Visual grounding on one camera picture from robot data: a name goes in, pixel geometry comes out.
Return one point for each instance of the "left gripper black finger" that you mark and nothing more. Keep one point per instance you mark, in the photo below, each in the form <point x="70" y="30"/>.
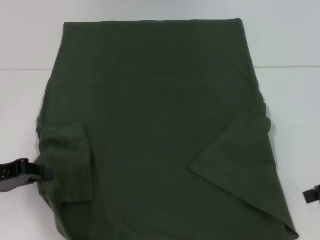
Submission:
<point x="25" y="168"/>
<point x="12" y="183"/>

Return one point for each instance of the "dark green t-shirt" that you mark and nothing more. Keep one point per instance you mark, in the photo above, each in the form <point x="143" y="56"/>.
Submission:
<point x="155" y="112"/>

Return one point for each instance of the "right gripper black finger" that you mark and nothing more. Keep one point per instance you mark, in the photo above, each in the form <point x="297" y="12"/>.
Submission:
<point x="312" y="194"/>

